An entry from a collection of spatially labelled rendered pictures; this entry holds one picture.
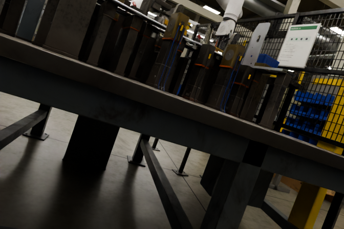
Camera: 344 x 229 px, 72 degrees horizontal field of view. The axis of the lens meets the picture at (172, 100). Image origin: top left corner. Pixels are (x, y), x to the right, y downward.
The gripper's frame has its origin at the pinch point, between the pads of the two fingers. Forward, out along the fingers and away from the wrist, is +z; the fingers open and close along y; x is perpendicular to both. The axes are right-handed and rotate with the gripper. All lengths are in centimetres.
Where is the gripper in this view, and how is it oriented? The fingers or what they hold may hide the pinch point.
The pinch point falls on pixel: (220, 45)
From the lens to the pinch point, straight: 149.8
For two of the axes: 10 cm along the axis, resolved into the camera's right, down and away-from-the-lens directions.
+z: -3.4, 9.4, 0.3
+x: 8.1, 2.7, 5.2
